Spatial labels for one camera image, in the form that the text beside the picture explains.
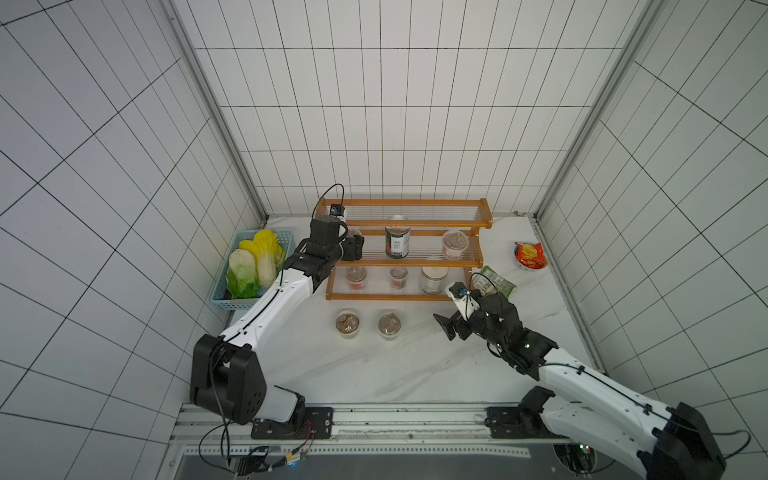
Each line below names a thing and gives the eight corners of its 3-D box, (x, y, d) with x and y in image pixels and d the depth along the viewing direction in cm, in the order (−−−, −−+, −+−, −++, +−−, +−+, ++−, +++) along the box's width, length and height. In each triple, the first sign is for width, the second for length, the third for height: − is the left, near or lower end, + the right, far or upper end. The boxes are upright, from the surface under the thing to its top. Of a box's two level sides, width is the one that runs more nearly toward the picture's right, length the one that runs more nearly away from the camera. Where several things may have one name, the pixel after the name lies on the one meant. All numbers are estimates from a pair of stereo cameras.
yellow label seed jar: (336, 339, 88) (334, 332, 84) (338, 317, 93) (336, 310, 89) (358, 339, 88) (357, 332, 84) (360, 317, 93) (358, 310, 89)
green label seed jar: (377, 341, 89) (377, 333, 84) (378, 320, 93) (377, 312, 88) (400, 341, 89) (401, 334, 84) (400, 320, 93) (401, 312, 88)
